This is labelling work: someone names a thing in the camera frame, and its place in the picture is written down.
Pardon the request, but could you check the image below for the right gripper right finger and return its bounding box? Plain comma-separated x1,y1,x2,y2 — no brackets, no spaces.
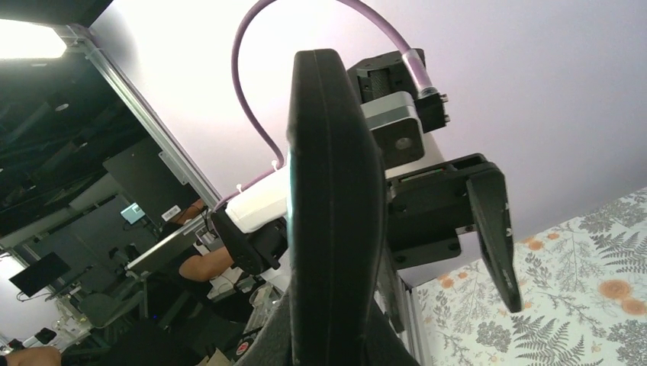
365,300,420,366

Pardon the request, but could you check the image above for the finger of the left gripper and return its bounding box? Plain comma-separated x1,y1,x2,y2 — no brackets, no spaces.
466,168,523,313

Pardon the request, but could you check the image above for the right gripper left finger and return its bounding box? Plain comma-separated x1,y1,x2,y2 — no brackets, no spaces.
234,290,294,366

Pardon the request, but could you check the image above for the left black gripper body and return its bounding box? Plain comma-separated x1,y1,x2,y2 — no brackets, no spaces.
346,49,494,271

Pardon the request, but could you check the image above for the teal phone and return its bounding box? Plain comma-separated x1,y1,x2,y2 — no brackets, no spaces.
287,49,385,365

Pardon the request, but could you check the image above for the floral table mat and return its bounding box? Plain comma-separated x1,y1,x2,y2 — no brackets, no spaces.
417,190,646,365

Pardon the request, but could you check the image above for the black monitor in background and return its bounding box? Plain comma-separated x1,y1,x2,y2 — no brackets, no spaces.
9,252,71,297

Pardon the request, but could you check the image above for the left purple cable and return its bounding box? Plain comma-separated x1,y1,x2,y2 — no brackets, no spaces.
212,0,441,214

